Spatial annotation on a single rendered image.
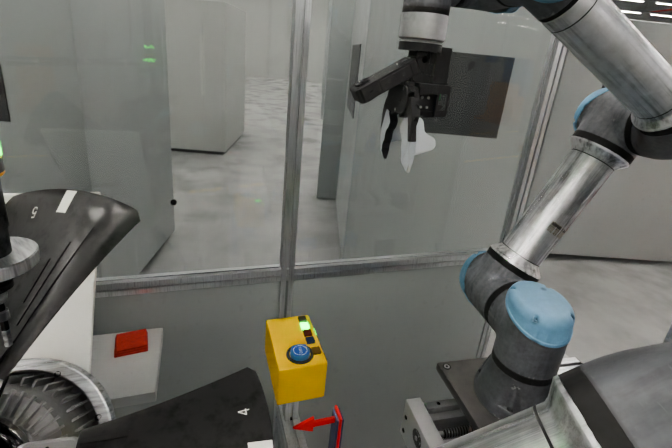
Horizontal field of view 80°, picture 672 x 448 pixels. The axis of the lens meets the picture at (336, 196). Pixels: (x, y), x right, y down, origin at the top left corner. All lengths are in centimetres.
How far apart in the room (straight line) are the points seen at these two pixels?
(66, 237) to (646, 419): 58
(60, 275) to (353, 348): 116
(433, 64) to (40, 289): 64
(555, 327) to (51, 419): 77
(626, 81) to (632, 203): 382
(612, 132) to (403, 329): 102
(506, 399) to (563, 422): 62
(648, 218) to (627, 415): 445
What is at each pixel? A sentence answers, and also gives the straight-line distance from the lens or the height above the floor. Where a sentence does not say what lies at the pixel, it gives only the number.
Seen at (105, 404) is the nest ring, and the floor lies 111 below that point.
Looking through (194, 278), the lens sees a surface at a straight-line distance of 127.
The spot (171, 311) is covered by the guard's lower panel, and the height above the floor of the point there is 89.
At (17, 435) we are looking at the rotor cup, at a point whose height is 119.
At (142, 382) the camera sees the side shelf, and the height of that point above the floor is 86.
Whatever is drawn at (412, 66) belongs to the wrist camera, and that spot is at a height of 164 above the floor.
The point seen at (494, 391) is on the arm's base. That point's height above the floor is 108.
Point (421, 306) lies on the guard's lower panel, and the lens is 159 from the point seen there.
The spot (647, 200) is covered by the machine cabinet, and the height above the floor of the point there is 65.
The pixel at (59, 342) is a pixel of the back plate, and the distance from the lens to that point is 85.
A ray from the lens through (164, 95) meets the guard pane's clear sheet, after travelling 111.
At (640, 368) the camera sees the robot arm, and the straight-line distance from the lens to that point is 27.
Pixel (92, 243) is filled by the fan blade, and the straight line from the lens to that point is 58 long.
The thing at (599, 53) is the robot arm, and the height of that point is 169.
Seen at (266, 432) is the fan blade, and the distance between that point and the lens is 62.
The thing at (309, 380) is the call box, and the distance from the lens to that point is 88.
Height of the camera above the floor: 165
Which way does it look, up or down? 20 degrees down
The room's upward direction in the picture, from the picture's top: 6 degrees clockwise
